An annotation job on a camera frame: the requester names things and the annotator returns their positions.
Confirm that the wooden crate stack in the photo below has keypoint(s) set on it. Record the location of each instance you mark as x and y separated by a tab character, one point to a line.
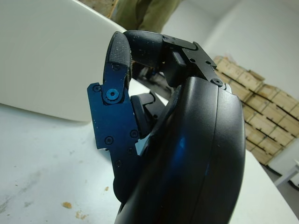
268	116

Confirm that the person in olive top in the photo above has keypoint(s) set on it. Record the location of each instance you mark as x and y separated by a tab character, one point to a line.
144	14

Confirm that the white two-slot toaster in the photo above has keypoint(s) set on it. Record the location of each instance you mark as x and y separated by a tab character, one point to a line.
46	58

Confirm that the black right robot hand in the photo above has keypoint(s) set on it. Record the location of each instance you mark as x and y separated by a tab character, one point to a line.
198	151

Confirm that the white side table frame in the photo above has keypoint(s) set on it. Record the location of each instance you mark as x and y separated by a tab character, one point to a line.
287	172

